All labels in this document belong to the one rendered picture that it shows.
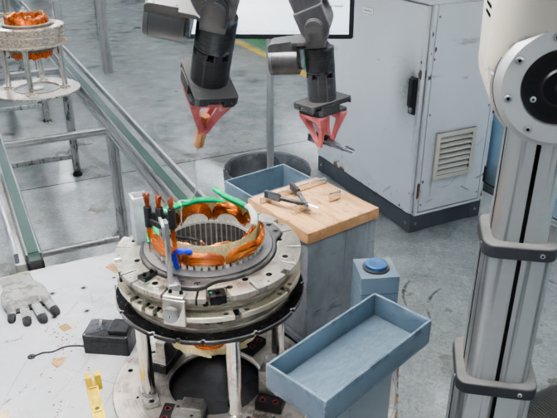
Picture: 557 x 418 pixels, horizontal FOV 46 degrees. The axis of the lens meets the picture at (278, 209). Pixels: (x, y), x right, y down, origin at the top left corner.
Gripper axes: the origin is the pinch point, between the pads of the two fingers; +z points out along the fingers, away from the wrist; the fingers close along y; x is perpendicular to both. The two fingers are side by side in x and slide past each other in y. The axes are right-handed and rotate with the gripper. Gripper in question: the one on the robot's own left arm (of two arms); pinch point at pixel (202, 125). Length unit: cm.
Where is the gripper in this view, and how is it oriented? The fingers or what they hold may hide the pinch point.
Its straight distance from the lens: 105.2
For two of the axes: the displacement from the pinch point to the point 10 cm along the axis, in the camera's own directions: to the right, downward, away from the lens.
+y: 3.1, 7.2, -6.2
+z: -1.9, 6.9, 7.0
